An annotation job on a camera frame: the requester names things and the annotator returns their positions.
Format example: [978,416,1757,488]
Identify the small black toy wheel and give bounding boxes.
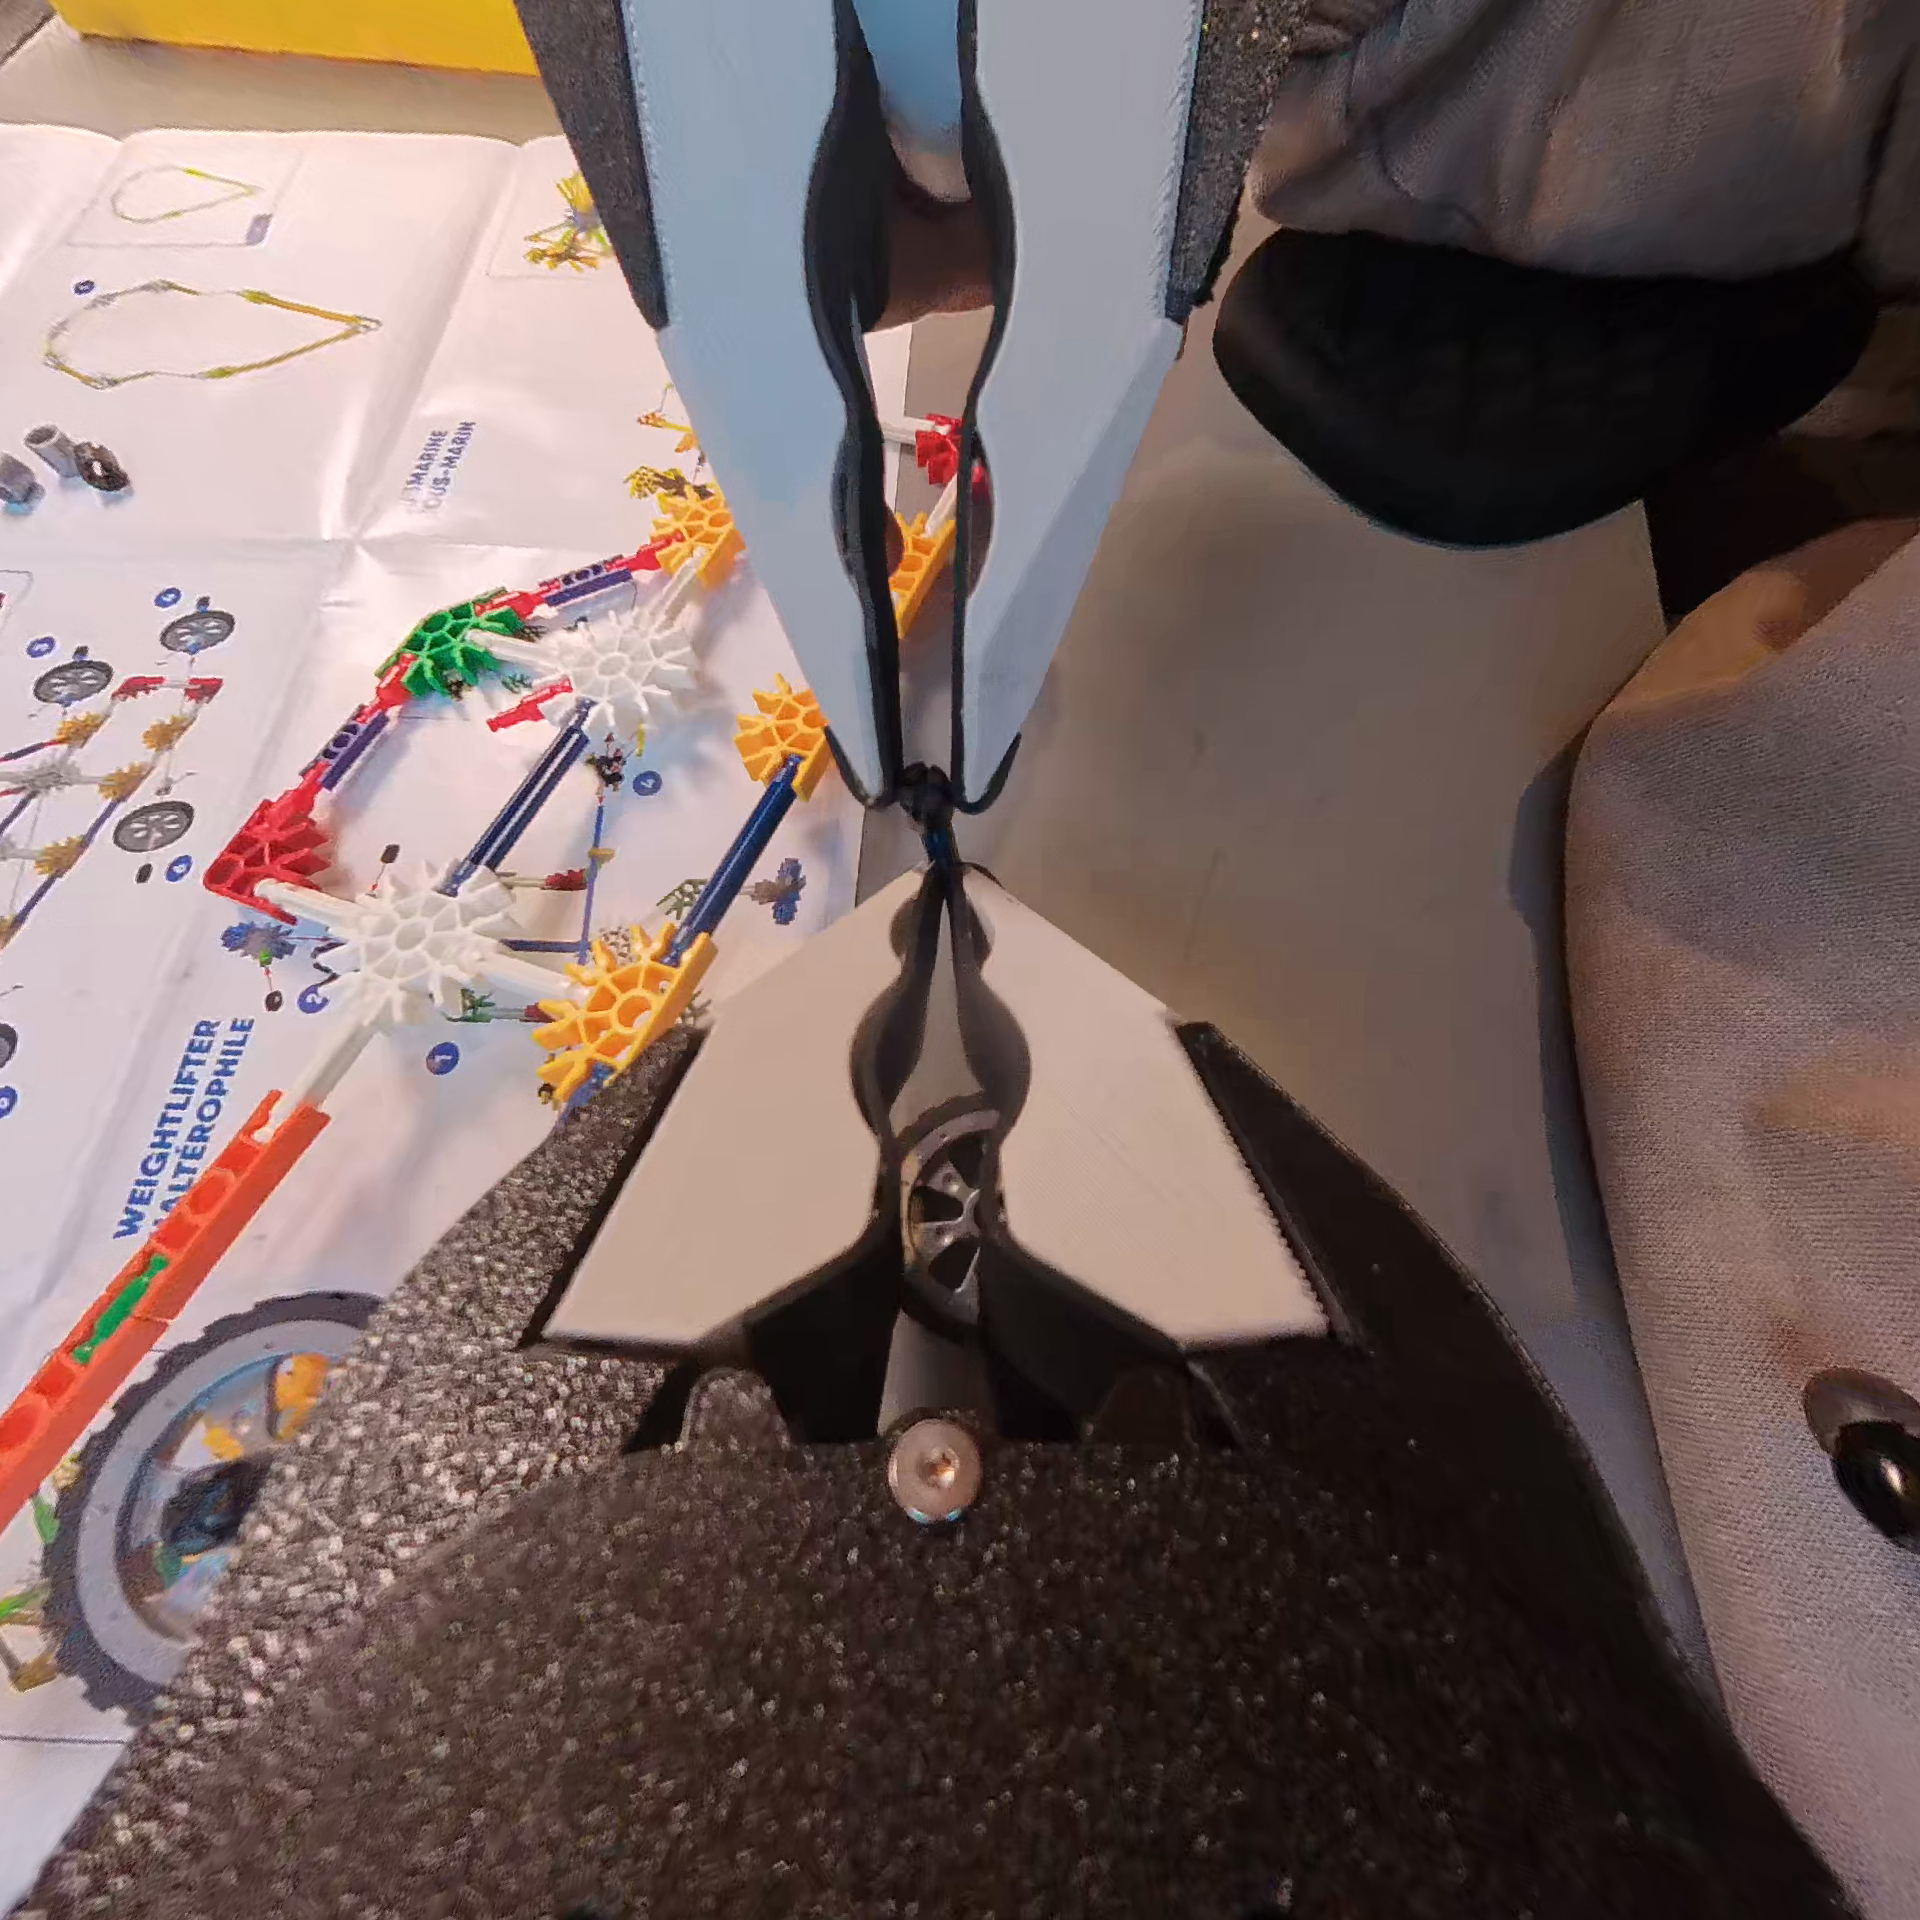
[44,1291,383,1717]
[894,1103,1016,1314]

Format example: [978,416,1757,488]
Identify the printed instruction sheet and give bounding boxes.
[0,121,1007,1804]

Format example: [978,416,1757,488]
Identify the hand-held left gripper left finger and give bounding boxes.
[546,871,917,1438]

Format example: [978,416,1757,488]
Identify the yellow plastic bin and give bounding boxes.
[47,0,550,80]

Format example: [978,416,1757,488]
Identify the black rounded object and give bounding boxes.
[1216,220,1884,553]

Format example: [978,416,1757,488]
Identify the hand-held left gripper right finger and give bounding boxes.
[960,871,1333,1438]

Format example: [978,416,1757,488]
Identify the grey desk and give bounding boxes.
[0,31,1920,1920]

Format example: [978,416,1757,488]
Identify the black cord with round end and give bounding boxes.
[1804,1373,1920,1558]

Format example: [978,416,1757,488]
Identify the colourful construction toy model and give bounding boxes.
[0,407,991,1538]

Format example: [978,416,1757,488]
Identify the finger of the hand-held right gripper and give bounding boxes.
[956,0,1210,803]
[618,0,916,803]

